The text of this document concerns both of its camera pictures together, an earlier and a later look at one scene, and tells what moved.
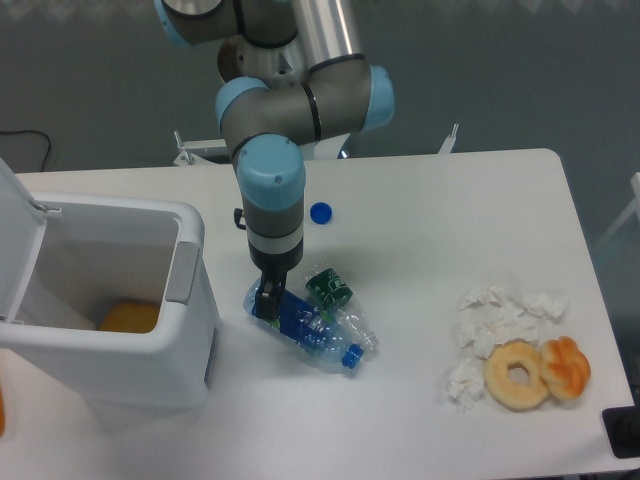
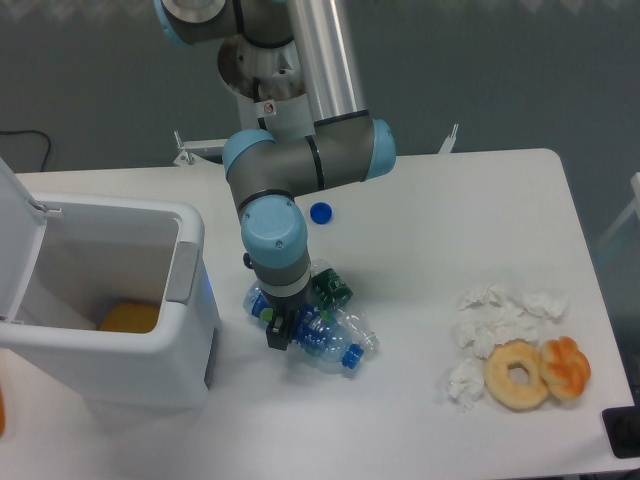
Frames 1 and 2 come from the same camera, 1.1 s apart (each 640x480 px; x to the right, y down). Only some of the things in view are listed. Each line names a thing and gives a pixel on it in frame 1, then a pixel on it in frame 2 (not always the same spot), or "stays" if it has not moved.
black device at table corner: [622, 427] stays
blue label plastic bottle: [308, 326] stays
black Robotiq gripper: [275, 266] to [284, 315]
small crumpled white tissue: [466, 382] stays
